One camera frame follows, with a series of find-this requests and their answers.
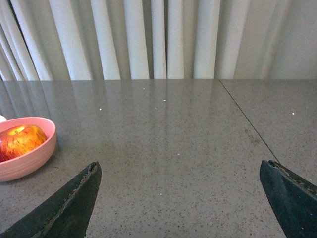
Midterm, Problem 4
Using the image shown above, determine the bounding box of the pink bowl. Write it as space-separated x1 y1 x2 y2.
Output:
0 117 56 182

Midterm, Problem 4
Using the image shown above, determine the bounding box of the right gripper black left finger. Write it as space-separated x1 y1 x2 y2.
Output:
0 162 102 238

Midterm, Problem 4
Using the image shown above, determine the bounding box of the pink plate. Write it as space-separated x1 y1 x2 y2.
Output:
0 115 7 122

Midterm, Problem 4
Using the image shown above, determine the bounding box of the white pleated curtain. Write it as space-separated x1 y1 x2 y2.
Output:
0 0 317 81

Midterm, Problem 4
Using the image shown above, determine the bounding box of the red yellow apple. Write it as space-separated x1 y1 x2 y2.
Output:
0 124 47 162

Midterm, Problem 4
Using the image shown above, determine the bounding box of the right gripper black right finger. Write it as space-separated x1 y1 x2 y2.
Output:
259 160 317 238

